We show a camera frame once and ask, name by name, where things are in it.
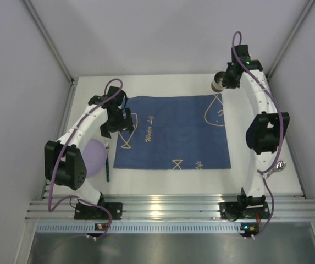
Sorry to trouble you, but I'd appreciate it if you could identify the blue fish-print cloth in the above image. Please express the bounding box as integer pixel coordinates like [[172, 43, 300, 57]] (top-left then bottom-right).
[[114, 94, 231, 170]]

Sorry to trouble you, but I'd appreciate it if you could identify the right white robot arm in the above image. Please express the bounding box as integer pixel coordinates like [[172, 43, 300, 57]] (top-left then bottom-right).
[[222, 45, 290, 197]]

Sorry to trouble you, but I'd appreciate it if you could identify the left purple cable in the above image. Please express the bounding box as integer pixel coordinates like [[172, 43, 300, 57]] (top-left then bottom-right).
[[48, 79, 124, 243]]

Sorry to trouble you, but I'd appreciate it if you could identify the metal cup with cork base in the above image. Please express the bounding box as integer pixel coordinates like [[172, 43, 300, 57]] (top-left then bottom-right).
[[211, 71, 225, 93]]

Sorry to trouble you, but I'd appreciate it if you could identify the perforated cable duct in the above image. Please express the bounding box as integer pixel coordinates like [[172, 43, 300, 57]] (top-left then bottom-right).
[[36, 222, 258, 234]]

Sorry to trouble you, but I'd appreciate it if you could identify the purple cable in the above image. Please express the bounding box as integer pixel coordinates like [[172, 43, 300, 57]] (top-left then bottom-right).
[[48, 79, 124, 243], [230, 31, 286, 240]]

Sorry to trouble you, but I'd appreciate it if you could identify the purple bowl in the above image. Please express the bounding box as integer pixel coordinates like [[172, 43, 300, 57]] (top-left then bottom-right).
[[82, 139, 107, 178]]

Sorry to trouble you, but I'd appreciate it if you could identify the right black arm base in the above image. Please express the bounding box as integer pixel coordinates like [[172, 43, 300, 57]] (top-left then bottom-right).
[[219, 189, 270, 222]]

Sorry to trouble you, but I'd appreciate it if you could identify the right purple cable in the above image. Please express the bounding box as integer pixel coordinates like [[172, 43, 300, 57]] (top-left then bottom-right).
[[230, 31, 286, 240]]

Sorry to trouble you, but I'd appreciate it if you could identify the teal-handled spoon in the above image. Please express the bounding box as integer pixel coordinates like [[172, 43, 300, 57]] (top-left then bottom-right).
[[266, 160, 286, 179]]

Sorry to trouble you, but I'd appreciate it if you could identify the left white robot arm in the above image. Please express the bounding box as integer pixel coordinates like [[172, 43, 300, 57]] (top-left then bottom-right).
[[44, 86, 134, 211]]

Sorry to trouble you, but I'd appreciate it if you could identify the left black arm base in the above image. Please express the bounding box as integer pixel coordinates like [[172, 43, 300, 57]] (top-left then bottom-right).
[[74, 200, 123, 220]]

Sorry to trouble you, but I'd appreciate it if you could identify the left aluminium frame post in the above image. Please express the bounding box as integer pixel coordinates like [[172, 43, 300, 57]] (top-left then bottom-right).
[[22, 0, 75, 83]]

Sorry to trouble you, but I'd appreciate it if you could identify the right aluminium frame post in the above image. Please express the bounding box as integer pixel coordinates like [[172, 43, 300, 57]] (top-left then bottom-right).
[[266, 0, 315, 80]]

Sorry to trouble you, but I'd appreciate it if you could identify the teal-handled fork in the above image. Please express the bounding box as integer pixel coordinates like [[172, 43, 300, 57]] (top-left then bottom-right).
[[104, 140, 110, 183]]

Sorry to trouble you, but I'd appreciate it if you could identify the aluminium mounting rail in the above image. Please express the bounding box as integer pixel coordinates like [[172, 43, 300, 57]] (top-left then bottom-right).
[[25, 189, 315, 222]]

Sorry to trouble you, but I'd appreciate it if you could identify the aluminium frame post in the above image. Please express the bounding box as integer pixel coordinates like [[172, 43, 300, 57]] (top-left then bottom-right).
[[266, 0, 315, 80], [22, 0, 75, 83]]

